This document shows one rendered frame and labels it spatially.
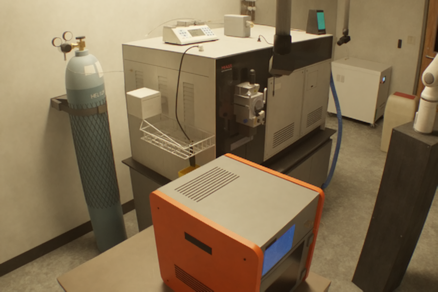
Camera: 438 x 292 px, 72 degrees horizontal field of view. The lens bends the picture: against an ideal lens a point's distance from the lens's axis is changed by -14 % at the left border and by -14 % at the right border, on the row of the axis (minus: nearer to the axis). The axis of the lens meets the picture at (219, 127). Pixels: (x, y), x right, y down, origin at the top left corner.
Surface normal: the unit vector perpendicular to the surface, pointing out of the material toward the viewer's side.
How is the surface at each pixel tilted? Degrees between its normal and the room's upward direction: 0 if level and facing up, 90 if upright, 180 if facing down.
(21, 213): 90
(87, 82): 86
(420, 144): 90
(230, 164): 0
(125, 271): 0
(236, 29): 90
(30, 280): 0
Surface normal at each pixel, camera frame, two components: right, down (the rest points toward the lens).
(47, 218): 0.75, 0.26
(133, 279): 0.00, -0.92
